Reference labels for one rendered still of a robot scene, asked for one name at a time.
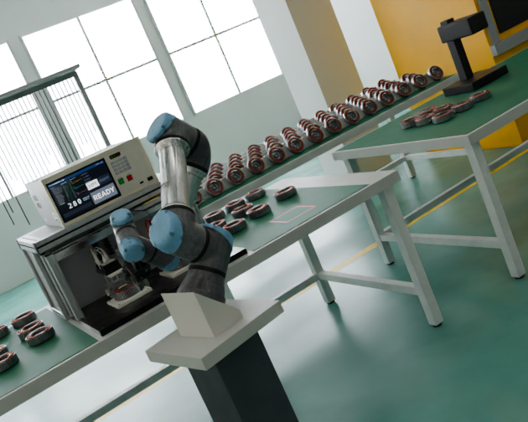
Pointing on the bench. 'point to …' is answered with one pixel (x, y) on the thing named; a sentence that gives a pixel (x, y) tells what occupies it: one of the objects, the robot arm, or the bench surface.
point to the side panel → (44, 284)
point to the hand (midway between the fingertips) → (139, 286)
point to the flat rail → (92, 239)
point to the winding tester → (142, 167)
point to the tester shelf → (33, 241)
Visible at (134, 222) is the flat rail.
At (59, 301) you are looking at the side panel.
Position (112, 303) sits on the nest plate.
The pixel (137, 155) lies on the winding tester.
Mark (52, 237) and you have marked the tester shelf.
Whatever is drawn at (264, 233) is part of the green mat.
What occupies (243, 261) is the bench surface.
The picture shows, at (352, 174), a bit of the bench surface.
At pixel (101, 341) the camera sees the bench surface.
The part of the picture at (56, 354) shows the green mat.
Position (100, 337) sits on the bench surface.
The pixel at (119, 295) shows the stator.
